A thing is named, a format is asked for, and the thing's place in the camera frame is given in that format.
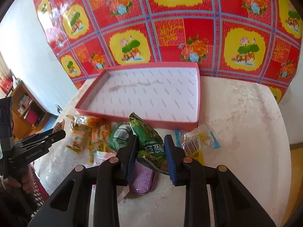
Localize pink shallow cardboard box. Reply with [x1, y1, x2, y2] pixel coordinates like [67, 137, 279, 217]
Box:
[75, 62, 200, 131]

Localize person's left hand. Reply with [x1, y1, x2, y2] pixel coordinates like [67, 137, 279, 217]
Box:
[1, 165, 35, 195]

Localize green peas snack bag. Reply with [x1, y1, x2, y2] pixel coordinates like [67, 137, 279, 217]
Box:
[108, 122, 133, 152]

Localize purple lidded jelly cup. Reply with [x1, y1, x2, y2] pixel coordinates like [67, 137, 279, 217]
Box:
[129, 161, 155, 195]

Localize white red jelly pouch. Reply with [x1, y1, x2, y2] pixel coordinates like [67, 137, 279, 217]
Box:
[92, 151, 116, 166]

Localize dark green pea snack packet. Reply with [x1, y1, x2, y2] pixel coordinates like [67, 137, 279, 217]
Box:
[129, 112, 169, 175]

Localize red floral wall sheet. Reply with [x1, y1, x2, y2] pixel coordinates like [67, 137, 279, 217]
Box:
[33, 0, 302, 101]

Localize clear blue-edged cracker packet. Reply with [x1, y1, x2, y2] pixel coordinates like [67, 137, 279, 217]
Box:
[174, 124, 221, 155]

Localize orange biscuit snack packet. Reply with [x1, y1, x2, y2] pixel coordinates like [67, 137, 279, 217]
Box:
[66, 114, 111, 154]

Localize wooden bookshelf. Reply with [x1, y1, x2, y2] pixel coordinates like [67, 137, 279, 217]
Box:
[10, 81, 51, 139]

